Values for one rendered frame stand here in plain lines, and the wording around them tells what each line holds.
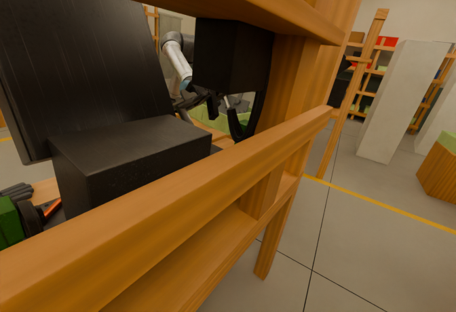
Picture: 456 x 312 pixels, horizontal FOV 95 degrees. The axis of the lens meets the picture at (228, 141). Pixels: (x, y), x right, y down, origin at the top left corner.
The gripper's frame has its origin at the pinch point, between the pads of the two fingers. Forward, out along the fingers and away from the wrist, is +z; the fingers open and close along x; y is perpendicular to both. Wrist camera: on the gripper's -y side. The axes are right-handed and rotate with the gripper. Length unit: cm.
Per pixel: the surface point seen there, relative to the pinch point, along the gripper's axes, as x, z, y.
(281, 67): 31.7, -14.8, -9.7
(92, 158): 20.0, 33.5, -5.9
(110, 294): 33, 42, -23
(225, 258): 1.5, 18.0, -46.3
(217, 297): -78, 8, -99
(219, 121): -70, -69, -5
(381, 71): -94, -641, -119
